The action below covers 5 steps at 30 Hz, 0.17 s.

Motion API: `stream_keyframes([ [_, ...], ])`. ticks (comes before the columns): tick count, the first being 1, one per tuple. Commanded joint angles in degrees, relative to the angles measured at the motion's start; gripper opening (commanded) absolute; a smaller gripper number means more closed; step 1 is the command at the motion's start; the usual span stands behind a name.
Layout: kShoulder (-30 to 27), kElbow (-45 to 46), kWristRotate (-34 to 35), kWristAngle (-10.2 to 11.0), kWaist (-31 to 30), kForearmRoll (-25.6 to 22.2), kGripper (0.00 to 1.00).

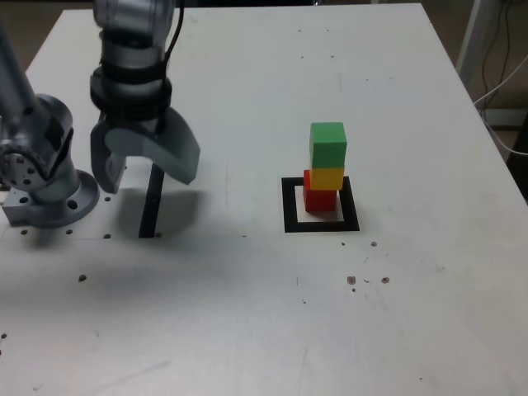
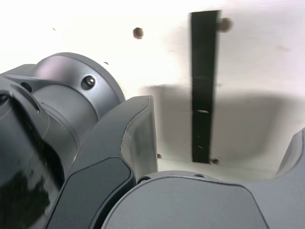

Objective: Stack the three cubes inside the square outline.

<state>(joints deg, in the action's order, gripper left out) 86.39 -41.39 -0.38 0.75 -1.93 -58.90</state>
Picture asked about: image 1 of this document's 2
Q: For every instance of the black tape strip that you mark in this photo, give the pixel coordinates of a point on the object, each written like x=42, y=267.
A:
x=149, y=214

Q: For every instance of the green cube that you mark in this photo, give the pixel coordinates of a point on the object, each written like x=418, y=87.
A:
x=328, y=144

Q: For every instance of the yellow cube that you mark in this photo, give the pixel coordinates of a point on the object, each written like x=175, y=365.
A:
x=326, y=178

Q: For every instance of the white post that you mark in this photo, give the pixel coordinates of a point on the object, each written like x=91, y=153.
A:
x=468, y=41

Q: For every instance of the black tape square outline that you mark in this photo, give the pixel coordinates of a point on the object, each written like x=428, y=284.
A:
x=288, y=206

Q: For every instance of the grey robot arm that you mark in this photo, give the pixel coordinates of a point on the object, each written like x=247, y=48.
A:
x=53, y=173

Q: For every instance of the red cube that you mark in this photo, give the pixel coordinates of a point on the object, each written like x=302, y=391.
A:
x=319, y=202

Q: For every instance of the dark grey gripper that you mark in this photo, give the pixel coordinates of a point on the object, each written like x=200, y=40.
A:
x=132, y=123

